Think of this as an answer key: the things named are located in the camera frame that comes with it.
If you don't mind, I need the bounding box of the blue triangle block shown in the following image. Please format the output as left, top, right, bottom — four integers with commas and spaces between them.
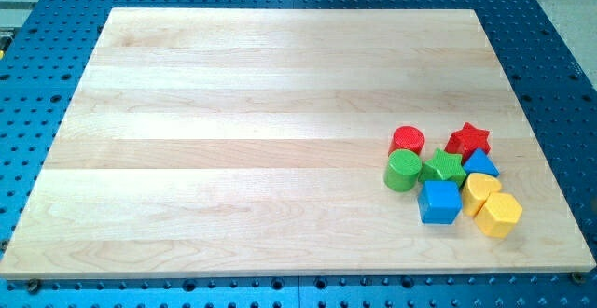
463, 148, 500, 177

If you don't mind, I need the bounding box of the green cylinder block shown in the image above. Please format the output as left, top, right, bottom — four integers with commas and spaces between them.
383, 149, 423, 192

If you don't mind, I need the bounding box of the blue cube block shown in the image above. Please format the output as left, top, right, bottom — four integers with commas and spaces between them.
418, 180, 462, 225

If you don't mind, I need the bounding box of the yellow hexagon block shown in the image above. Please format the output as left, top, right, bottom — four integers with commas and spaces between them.
473, 192, 523, 238

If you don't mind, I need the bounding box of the light wooden board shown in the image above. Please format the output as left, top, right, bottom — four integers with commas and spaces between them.
1, 8, 595, 279

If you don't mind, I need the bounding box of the green star block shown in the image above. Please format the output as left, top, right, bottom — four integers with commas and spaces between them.
418, 148, 467, 187

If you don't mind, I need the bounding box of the red star block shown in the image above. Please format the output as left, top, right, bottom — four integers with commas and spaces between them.
444, 122, 491, 163

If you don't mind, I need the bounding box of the red cylinder block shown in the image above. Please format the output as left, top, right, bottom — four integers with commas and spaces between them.
388, 126, 425, 155

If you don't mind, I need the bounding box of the yellow heart block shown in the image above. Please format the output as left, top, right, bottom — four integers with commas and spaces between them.
461, 173, 502, 217

